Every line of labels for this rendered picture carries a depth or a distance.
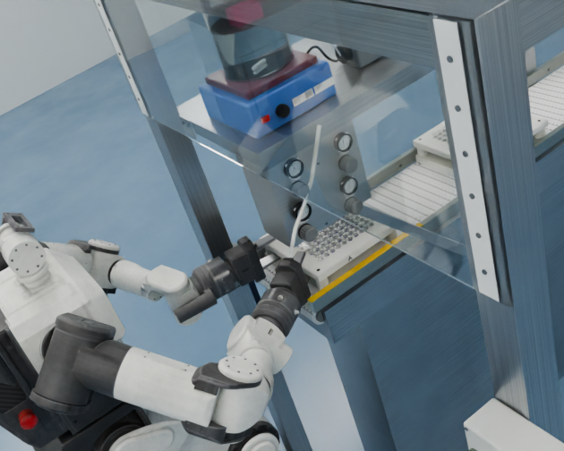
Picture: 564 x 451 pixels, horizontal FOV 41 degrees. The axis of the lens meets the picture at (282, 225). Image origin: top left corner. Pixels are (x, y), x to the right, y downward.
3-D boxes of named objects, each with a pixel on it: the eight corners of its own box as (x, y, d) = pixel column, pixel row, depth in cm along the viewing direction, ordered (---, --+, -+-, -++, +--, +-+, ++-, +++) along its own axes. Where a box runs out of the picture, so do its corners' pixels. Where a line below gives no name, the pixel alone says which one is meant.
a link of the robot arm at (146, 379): (255, 392, 118) (123, 348, 120) (235, 463, 121) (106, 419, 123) (268, 363, 129) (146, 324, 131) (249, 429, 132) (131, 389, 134)
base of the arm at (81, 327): (99, 423, 124) (31, 409, 119) (86, 404, 136) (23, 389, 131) (129, 336, 125) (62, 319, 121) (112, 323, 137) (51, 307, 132)
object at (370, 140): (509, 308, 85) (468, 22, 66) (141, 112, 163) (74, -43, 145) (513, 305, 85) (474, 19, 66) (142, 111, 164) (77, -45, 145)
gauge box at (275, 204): (292, 250, 151) (264, 166, 140) (264, 232, 159) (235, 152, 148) (373, 196, 158) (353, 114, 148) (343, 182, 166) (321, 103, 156)
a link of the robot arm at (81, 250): (78, 285, 191) (14, 283, 171) (90, 235, 191) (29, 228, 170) (113, 297, 186) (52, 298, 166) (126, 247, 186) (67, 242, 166)
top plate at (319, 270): (336, 195, 193) (334, 189, 192) (400, 227, 174) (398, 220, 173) (260, 244, 184) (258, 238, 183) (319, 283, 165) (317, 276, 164)
